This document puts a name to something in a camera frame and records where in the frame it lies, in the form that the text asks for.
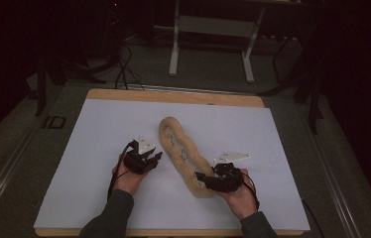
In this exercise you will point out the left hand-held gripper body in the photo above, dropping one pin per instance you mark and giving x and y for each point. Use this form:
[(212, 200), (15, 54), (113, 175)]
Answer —
[(137, 162)]

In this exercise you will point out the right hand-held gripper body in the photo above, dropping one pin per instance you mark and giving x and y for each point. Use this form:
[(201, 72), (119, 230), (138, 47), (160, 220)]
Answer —
[(228, 178)]

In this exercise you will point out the wooden board with round holes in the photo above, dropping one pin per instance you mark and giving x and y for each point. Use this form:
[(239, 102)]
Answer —
[(180, 145)]

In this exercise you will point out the person's left hand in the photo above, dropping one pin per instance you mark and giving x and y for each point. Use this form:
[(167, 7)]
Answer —
[(127, 181)]

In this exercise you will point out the person's right hand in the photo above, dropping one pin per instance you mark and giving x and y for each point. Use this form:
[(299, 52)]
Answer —
[(243, 201)]

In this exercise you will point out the white table sheet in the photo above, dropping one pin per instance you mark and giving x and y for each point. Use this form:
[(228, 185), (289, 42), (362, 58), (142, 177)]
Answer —
[(107, 132)]

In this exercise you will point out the black rectangular floor plate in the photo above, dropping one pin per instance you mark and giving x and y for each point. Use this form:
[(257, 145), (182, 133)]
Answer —
[(54, 122)]

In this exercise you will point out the black metal stand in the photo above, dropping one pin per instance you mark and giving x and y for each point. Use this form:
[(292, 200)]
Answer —
[(314, 105)]

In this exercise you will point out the metal floor rail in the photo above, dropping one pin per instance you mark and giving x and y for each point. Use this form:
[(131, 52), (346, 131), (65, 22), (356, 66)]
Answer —
[(334, 185), (5, 172)]

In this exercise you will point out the white metal desk frame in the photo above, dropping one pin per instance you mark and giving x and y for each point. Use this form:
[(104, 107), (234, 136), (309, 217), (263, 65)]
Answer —
[(174, 49)]

